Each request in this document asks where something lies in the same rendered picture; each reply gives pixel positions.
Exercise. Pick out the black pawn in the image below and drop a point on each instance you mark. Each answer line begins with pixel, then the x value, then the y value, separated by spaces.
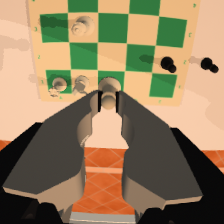
pixel 167 63
pixel 207 64

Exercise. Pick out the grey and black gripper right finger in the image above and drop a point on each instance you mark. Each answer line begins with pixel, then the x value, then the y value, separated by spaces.
pixel 163 168

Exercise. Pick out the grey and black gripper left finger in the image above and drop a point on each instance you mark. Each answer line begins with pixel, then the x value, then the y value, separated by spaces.
pixel 46 163

